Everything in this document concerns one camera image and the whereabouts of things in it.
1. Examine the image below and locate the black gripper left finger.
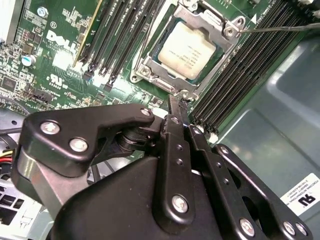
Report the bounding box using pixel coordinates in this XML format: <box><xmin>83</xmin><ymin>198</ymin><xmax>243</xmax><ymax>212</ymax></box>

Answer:
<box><xmin>11</xmin><ymin>93</ymin><xmax>196</xmax><ymax>230</ymax></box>

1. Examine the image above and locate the silver CPU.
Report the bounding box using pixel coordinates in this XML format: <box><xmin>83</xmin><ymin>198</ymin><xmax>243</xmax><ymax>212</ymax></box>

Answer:
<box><xmin>156</xmin><ymin>20</ymin><xmax>218</xmax><ymax>81</ymax></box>

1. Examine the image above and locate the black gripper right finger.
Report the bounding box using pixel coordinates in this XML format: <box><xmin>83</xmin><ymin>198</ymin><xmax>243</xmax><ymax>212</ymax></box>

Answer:
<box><xmin>178</xmin><ymin>98</ymin><xmax>315</xmax><ymax>240</ymax></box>

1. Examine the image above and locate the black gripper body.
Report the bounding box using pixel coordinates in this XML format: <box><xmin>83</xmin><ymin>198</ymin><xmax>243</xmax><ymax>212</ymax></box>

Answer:
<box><xmin>51</xmin><ymin>154</ymin><xmax>241</xmax><ymax>240</ymax></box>

